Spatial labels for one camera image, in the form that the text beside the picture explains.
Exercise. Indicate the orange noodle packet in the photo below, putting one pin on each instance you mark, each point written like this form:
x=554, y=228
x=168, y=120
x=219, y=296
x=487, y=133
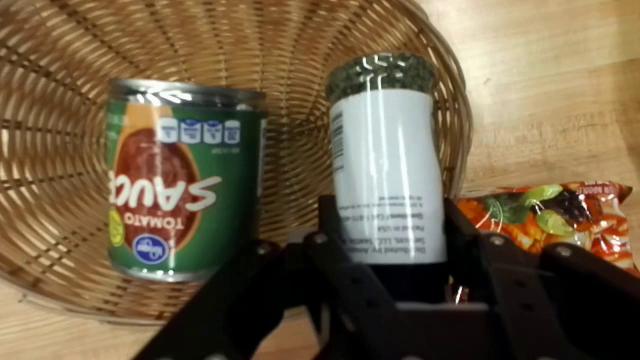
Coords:
x=567, y=216

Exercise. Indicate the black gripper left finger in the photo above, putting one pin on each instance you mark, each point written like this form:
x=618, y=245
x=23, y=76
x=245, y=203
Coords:
x=280, y=313

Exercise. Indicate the white label spice container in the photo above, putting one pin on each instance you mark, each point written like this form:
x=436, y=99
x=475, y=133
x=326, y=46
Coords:
x=387, y=167

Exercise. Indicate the brown wicker basket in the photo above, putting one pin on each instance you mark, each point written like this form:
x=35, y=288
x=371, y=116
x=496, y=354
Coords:
x=52, y=167

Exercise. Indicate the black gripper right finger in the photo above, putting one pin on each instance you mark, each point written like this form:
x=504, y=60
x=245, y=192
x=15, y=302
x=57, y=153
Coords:
x=567, y=306

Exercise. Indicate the green tomato sauce can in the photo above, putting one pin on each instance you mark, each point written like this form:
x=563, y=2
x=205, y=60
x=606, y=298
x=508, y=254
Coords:
x=180, y=187

